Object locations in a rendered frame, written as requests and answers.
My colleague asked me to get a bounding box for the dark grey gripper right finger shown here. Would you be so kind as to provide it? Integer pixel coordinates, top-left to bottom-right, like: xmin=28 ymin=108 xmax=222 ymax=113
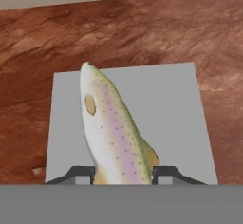
xmin=151 ymin=165 xmax=208 ymax=186

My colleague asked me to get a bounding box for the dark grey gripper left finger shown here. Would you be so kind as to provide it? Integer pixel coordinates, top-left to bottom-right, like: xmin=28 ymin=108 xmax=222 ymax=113
xmin=45 ymin=165 xmax=97 ymax=185

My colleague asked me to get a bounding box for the speckled rainbow trout fish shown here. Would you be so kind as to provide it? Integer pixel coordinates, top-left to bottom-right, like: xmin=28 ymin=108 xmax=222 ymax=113
xmin=79 ymin=61 xmax=160 ymax=186

